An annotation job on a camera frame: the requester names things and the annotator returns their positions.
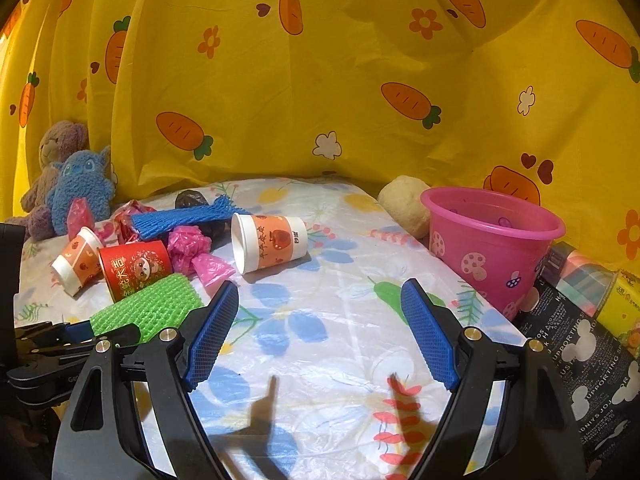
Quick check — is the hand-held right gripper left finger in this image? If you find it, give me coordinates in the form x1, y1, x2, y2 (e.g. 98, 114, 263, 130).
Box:
51, 280, 240, 480

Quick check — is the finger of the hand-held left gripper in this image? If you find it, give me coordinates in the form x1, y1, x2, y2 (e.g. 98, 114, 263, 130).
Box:
15, 320, 97, 345
25, 323, 142, 361

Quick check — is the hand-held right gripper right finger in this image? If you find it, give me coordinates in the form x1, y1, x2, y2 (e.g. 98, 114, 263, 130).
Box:
400, 277, 588, 480

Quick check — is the green foam net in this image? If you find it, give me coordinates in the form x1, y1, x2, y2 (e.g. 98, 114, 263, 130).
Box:
89, 273, 205, 345

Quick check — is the white orange paper cup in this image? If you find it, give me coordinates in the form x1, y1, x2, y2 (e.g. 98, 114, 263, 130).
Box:
50, 226, 105, 295
230, 212, 308, 276

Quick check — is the red paper cup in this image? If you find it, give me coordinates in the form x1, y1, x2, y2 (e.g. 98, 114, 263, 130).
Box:
98, 240, 173, 304

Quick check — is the large pink plastic bag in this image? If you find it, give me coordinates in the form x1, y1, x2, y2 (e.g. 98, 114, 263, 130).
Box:
166, 225, 236, 288

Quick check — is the small pink plastic bag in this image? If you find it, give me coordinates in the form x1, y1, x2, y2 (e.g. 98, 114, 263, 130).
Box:
67, 197, 96, 242

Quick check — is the pink mushroom print bucket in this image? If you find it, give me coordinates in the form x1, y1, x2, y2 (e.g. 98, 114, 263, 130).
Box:
420, 186, 567, 321

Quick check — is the blue foam net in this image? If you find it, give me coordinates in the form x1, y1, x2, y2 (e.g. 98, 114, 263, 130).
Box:
129, 195, 247, 242

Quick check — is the red plastic wrapper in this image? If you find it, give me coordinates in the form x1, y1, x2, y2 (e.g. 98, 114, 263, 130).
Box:
95, 199, 157, 247

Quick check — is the black plastic bag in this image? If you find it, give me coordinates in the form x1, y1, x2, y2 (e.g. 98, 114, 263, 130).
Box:
174, 189, 227, 241

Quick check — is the floral plastic tablecloth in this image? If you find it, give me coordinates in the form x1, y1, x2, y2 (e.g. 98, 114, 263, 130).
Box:
0, 177, 532, 480

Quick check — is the blue plush toy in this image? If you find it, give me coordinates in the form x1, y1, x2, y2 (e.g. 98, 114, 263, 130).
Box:
46, 146, 117, 237

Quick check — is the brown teddy bear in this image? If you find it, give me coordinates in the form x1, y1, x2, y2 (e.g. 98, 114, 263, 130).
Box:
5, 120, 90, 241

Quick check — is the beige plush ball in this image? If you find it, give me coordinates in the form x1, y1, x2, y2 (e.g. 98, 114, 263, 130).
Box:
377, 175, 432, 239

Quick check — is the black white printed cloth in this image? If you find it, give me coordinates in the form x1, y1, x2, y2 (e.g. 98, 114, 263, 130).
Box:
515, 280, 640, 463

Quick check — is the yellow box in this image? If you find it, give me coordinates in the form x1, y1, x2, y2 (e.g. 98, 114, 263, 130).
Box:
596, 269, 640, 335

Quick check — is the yellow carrot print curtain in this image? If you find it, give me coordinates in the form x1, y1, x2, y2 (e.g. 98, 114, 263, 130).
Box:
0, 0, 640, 273

